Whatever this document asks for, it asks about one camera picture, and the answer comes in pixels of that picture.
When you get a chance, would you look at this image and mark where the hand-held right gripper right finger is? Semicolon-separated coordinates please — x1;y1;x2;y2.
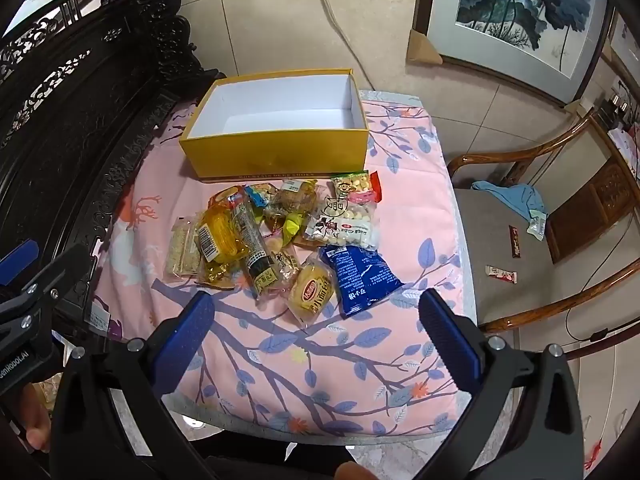
418;288;587;480

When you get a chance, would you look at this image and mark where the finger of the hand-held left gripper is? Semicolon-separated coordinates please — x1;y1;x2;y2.
0;243;92;342
0;239;40;287

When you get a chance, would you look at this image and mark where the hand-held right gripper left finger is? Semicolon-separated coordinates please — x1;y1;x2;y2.
50;290;216;480

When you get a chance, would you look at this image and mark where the clear amber snack packet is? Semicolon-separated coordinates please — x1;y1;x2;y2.
197;260;237;292

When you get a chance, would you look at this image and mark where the clear grain bar packet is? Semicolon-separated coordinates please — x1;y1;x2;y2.
167;216;203;281

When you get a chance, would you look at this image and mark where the black label tube packet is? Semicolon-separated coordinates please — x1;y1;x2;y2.
232;200;281;301

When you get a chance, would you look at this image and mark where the blue snack packet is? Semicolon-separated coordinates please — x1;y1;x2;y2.
319;245;406;318

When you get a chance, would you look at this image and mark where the yellow cake packet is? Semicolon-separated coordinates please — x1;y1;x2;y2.
195;195;256;266

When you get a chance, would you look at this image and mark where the clear printed snack packet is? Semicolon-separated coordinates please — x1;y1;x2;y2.
265;240;301;291

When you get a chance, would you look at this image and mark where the yellow small bread packet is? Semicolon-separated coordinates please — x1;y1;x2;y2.
285;255;336;326

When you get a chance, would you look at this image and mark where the red biscuit packet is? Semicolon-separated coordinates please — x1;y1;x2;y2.
207;186;251;211

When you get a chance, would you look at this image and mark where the yellow green candy packet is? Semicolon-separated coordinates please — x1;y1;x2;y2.
282;210;309;242

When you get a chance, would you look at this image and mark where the white round candy packet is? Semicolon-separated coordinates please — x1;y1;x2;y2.
302;200;381;251

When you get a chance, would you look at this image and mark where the blue white small packet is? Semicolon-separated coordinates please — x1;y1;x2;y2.
245;184;278;208

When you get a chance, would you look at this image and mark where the green red ball snack packet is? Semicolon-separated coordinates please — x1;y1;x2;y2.
330;170;381;206

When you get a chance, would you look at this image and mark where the yellow cardboard box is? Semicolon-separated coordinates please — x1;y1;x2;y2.
179;68;370;182

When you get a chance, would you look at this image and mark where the person's left hand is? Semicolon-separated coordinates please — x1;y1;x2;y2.
15;384;52;454

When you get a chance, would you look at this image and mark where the white red small packet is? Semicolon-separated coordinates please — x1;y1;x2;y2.
484;265;518;285

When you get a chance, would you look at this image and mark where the wooden armchair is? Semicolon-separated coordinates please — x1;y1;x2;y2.
446;110;640;346

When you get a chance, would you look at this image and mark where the dark carved wooden furniture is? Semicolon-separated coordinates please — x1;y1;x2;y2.
0;0;226;341

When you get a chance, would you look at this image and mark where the green white small packet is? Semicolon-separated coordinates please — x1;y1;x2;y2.
526;210;550;240

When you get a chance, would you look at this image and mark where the pink printed tablecloth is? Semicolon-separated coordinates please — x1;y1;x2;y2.
92;89;476;443

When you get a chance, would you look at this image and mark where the blue cloth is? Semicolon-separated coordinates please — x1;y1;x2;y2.
471;180;548;223

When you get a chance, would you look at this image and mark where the black power strip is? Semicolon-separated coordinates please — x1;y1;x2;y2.
597;80;640;131

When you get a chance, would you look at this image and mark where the cardboard corner protector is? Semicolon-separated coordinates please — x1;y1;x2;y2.
406;29;443;66

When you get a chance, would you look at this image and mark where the framed ink painting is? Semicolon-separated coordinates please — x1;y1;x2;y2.
412;0;616;106

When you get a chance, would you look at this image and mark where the small framed picture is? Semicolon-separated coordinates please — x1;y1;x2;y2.
607;15;640;86

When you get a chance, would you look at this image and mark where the thin black cable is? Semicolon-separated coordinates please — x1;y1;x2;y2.
565;210;640;346

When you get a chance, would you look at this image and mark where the white power cable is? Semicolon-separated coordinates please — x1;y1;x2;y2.
317;0;373;92

